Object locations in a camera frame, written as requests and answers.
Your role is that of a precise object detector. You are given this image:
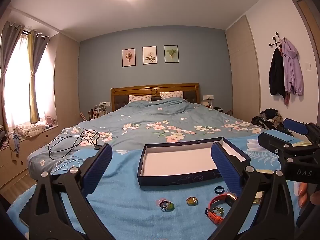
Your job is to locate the person's right hand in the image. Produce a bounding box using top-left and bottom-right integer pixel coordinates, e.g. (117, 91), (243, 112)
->
(298, 182), (320, 208)

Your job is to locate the pile of dark clothes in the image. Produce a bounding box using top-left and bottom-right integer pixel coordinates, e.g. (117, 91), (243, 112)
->
(251, 109), (293, 136)

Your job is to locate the heap of mixed clothes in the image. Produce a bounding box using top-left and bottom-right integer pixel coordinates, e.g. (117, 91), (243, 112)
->
(0, 125), (22, 158)

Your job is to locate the orange smart watch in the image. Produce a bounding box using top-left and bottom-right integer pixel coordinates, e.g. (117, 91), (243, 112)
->
(205, 192), (239, 224)

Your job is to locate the framed green leaf picture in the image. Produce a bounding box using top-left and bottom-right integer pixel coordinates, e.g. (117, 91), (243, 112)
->
(164, 45), (179, 63)

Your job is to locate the wooden door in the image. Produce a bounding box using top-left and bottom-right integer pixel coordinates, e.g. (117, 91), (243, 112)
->
(292, 0), (320, 125)

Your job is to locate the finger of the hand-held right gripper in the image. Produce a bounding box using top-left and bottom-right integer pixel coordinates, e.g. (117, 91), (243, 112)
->
(283, 118), (320, 145)
(257, 132), (320, 161)

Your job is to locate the white cable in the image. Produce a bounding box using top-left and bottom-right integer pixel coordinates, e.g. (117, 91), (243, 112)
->
(55, 156), (87, 174)

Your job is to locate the navy shallow cardboard box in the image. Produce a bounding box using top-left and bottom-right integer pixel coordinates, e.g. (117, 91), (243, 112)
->
(137, 137), (252, 187)

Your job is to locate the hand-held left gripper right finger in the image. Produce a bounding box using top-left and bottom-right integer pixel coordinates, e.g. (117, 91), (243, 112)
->
(211, 141), (303, 240)

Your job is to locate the wooden bed headboard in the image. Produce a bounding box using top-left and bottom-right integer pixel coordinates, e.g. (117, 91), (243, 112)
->
(111, 83), (200, 112)

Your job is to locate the black wall coat rack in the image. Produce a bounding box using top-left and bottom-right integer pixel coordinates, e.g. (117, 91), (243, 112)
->
(269, 32), (283, 48)

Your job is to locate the cream fluffy blanket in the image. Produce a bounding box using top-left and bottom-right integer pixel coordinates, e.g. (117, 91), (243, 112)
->
(14, 123), (47, 138)

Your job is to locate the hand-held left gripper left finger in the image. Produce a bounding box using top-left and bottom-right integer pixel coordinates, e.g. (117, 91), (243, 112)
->
(19, 144), (113, 240)

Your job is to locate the purple jacket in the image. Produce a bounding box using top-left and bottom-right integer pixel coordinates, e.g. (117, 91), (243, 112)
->
(281, 37), (304, 96)

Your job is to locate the grey and yellow curtain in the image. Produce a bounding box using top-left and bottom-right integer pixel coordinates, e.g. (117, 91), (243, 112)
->
(27, 30), (49, 124)

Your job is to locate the black cable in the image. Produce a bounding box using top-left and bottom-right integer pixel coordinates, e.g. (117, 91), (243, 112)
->
(48, 129), (103, 160)

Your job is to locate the beige built-in wardrobe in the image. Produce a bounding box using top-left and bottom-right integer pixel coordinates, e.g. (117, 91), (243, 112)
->
(226, 15), (261, 118)
(54, 32), (81, 128)

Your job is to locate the black jacket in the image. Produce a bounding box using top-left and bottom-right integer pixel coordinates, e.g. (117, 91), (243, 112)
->
(269, 48), (286, 99)

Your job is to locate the white patterned pillow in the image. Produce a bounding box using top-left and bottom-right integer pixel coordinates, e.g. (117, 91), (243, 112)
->
(128, 94), (152, 103)
(159, 91), (184, 100)

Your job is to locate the cluttered bedside table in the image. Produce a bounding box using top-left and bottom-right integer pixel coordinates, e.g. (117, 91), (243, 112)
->
(201, 100), (233, 115)
(79, 104), (112, 120)

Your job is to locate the framed pink flower picture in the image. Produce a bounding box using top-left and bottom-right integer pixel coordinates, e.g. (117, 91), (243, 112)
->
(122, 48), (136, 67)

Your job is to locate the beige window seat cabinet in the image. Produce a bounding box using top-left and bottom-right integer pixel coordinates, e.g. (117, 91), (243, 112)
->
(0, 126), (66, 188)

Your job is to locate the bright blue plush blanket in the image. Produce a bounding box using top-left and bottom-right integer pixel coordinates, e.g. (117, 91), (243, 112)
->
(6, 134), (320, 240)

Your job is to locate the framed white flower picture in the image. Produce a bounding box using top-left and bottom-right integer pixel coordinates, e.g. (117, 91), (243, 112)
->
(142, 46), (157, 65)

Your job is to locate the blue floral duvet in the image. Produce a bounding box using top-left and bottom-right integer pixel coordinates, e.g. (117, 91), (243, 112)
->
(27, 97), (298, 178)

